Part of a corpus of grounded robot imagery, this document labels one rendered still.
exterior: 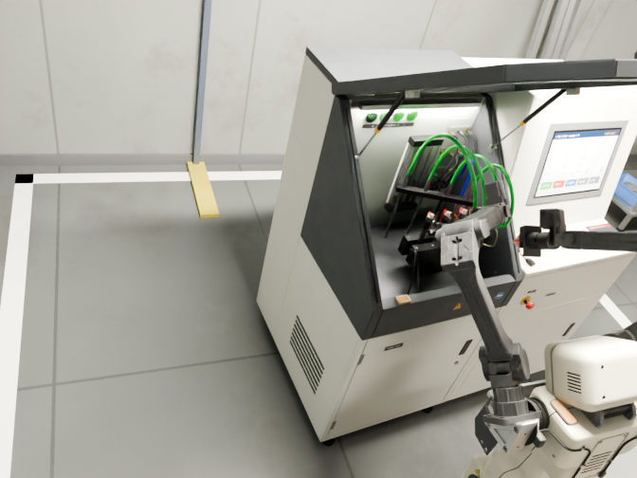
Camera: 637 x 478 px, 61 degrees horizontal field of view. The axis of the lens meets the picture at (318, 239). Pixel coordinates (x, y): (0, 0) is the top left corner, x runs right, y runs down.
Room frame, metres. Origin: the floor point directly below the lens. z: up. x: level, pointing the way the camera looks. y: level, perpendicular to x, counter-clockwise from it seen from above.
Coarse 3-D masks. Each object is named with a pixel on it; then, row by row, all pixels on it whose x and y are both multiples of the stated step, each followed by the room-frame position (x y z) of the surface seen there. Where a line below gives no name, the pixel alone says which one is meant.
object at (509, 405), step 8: (496, 392) 0.89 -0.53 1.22; (504, 392) 0.88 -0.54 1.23; (512, 392) 0.88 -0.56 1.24; (520, 392) 0.89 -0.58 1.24; (496, 400) 0.88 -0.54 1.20; (504, 400) 0.87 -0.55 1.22; (512, 400) 0.87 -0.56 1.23; (520, 400) 0.87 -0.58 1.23; (496, 408) 0.86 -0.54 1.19; (504, 408) 0.85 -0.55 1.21; (512, 408) 0.85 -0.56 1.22; (520, 408) 0.85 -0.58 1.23; (528, 408) 0.88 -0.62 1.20; (488, 416) 0.84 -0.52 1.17; (496, 416) 0.84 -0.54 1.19; (504, 416) 0.83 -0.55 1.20; (512, 416) 0.83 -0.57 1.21; (520, 416) 0.83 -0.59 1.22; (528, 416) 0.84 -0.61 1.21; (536, 416) 0.85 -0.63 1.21; (496, 424) 0.82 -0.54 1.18; (504, 424) 0.81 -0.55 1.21; (512, 424) 0.81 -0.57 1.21
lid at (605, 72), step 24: (432, 72) 1.39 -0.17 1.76; (456, 72) 1.32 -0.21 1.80; (480, 72) 1.26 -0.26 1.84; (504, 72) 1.21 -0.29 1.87; (528, 72) 1.19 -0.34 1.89; (552, 72) 1.19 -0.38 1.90; (576, 72) 1.18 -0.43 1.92; (600, 72) 1.17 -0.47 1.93; (624, 72) 1.18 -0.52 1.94; (360, 96) 1.82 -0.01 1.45; (408, 96) 1.48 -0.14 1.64
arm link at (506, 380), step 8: (488, 360) 0.95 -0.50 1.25; (504, 360) 0.94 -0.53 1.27; (496, 368) 0.93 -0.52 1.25; (504, 368) 0.93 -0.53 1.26; (496, 376) 0.92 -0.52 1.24; (504, 376) 0.91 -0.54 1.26; (512, 376) 0.91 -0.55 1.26; (496, 384) 0.90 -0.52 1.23; (504, 384) 0.90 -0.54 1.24; (512, 384) 0.89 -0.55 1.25
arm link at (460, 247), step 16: (448, 224) 1.06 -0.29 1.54; (464, 224) 1.04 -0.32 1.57; (448, 240) 1.01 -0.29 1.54; (464, 240) 1.00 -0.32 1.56; (480, 240) 1.04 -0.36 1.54; (448, 256) 0.97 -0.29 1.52; (464, 256) 0.96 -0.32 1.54; (464, 272) 0.95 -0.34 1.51; (480, 272) 0.99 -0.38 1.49; (464, 288) 0.95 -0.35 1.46; (480, 288) 0.95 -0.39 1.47; (480, 304) 0.94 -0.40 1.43; (480, 320) 0.94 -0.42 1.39; (496, 320) 0.96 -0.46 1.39; (496, 336) 0.94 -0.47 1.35; (480, 352) 0.96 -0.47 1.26; (496, 352) 0.94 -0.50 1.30; (512, 352) 0.95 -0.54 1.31; (512, 368) 0.93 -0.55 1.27; (528, 368) 0.96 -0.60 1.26
